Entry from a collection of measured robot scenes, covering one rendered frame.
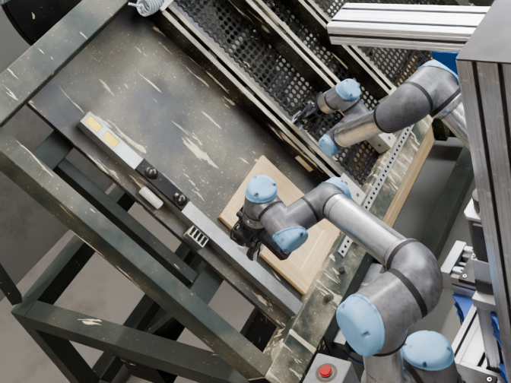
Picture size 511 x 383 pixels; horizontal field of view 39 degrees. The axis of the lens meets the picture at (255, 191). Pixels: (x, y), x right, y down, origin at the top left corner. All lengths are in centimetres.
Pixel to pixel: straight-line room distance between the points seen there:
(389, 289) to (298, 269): 112
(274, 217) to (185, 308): 62
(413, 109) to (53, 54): 107
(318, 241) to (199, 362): 61
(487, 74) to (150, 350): 181
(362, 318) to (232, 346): 95
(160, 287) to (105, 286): 213
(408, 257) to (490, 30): 46
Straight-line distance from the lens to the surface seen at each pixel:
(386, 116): 210
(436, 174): 415
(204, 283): 238
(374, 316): 141
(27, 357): 427
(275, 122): 259
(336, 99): 246
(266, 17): 279
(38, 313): 318
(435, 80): 213
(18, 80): 220
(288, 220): 171
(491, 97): 135
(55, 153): 229
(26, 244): 471
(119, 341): 285
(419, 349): 183
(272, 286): 242
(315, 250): 259
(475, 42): 136
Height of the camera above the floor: 275
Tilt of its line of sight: 39 degrees down
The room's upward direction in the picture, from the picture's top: 23 degrees counter-clockwise
